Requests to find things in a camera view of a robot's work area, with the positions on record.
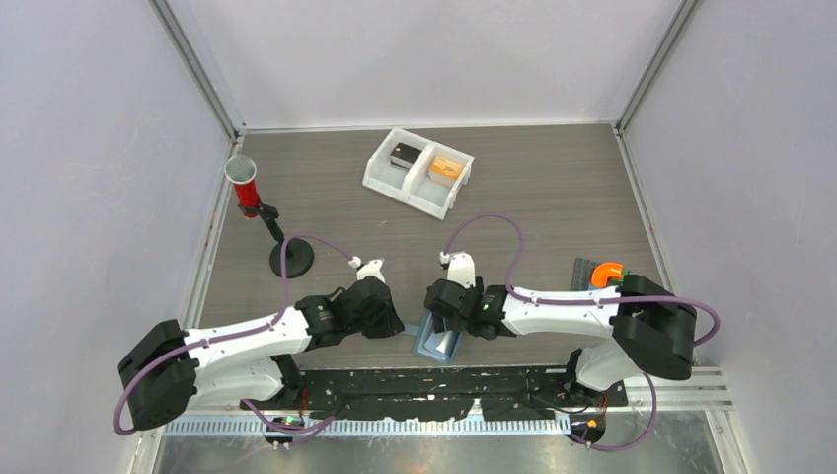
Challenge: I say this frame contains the blue leather card holder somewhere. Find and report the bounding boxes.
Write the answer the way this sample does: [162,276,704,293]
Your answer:
[405,312,462,364]

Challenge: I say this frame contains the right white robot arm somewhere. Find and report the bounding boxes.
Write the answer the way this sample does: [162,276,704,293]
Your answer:
[424,275,697,406]

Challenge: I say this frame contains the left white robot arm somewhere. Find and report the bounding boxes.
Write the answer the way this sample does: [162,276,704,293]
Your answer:
[113,276,405,435]

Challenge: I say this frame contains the orange card box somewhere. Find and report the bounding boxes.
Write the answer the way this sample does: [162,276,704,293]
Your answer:
[427,156,464,189]

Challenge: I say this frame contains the black card box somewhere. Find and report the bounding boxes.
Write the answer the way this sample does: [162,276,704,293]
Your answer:
[389,142,422,170]

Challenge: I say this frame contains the orange toy brick arch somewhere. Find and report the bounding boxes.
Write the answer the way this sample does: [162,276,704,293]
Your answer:
[589,262,626,288]

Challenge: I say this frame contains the white divided plastic bin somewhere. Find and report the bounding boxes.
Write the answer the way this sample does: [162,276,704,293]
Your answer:
[362,127,474,220]

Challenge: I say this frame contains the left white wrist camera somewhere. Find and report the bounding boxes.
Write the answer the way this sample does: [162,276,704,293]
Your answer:
[347,256,386,283]

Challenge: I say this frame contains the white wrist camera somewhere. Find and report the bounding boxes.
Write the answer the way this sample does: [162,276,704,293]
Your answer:
[439,252,476,288]
[347,256,386,283]

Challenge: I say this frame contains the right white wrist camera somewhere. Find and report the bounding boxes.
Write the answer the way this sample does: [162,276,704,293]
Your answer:
[439,252,476,288]

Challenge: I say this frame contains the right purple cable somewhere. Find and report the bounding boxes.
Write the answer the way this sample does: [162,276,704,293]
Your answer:
[439,212,722,454]

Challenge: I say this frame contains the purple cable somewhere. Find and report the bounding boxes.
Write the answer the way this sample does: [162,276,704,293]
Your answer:
[439,212,722,454]
[113,234,363,447]

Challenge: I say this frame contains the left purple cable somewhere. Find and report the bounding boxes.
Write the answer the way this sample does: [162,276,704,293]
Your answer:
[113,234,363,447]

